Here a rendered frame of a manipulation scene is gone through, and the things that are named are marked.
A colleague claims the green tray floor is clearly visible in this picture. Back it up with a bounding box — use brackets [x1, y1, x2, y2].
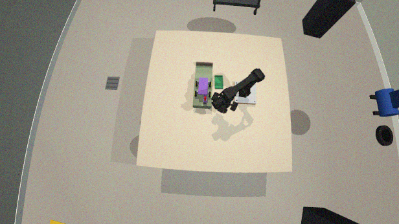
[215, 76, 223, 87]

